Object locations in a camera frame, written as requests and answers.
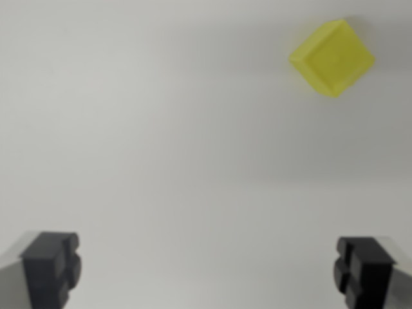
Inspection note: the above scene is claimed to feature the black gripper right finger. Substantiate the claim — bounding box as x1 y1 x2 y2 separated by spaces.
333 236 412 309

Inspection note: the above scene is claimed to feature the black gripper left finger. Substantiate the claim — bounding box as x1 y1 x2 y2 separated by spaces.
0 230 83 309

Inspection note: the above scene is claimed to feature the yellow cube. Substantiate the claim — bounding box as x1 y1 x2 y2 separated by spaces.
288 18 376 98

